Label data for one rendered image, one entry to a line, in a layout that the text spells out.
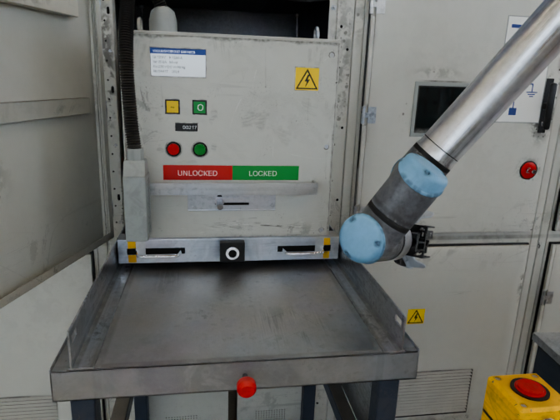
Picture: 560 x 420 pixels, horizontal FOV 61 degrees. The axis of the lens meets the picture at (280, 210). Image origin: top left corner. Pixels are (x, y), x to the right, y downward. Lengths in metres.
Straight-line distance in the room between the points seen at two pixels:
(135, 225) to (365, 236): 0.49
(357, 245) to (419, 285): 0.80
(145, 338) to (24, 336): 0.78
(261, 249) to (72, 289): 0.62
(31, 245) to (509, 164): 1.37
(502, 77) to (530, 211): 0.84
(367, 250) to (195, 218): 0.47
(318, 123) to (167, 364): 0.64
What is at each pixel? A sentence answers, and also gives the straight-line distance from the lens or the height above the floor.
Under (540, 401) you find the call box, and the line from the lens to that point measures 0.77.
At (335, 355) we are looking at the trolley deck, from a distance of 0.87.
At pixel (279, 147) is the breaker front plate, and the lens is 1.14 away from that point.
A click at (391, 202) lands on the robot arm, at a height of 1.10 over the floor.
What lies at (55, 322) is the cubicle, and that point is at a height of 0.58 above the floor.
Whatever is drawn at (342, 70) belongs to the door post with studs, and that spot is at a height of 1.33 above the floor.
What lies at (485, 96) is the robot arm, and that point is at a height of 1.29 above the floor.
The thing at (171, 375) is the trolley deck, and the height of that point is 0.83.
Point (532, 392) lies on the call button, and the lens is 0.77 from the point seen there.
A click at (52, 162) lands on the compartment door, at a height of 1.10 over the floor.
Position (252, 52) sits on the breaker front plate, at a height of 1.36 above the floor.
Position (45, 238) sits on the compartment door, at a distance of 1.26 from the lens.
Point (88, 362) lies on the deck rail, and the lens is 0.87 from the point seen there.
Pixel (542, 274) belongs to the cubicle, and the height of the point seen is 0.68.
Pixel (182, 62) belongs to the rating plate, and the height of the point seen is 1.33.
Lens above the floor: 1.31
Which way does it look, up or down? 15 degrees down
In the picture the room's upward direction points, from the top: 2 degrees clockwise
